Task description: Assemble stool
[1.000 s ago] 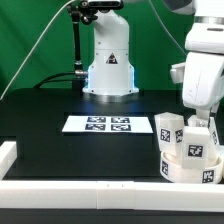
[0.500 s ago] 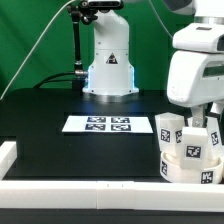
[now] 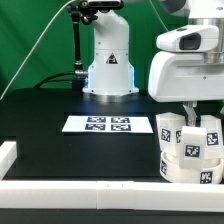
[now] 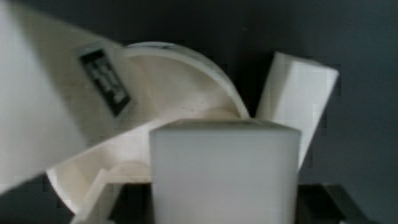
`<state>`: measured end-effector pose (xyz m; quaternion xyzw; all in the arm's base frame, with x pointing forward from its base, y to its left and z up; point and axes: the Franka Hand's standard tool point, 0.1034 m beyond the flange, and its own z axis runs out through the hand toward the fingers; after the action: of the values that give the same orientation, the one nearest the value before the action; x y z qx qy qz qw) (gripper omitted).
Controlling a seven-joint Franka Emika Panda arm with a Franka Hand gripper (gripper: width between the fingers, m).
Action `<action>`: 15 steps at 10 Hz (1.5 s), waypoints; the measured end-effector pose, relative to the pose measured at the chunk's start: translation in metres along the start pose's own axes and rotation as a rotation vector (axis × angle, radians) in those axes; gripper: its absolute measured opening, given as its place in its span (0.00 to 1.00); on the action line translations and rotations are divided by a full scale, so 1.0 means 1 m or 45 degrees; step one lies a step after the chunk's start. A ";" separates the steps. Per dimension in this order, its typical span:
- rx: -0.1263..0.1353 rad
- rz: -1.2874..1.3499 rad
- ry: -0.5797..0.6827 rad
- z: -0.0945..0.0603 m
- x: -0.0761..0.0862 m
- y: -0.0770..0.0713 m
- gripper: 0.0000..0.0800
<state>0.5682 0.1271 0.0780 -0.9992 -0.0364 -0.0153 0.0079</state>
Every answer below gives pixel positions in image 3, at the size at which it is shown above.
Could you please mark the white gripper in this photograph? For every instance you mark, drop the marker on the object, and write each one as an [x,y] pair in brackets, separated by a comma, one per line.
[180,72]

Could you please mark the white round stool seat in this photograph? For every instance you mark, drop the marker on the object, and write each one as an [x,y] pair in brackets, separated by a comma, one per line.
[211,173]

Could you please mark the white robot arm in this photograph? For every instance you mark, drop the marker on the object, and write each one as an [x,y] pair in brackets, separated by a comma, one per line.
[109,74]

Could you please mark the white marker sheet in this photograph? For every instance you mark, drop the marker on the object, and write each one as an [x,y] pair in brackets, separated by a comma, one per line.
[107,124]

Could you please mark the green backdrop curtain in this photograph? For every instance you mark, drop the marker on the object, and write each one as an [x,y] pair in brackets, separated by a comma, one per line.
[36,39]

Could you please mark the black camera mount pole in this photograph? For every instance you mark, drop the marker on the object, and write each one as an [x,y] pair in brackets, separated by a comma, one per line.
[78,82]

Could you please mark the black camera on mount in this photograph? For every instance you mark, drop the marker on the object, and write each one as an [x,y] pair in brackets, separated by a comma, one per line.
[101,4]

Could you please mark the white front rail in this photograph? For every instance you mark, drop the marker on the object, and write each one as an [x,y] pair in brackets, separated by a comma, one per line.
[111,195]

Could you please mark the white left rail block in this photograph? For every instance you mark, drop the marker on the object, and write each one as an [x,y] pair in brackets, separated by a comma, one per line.
[8,155]

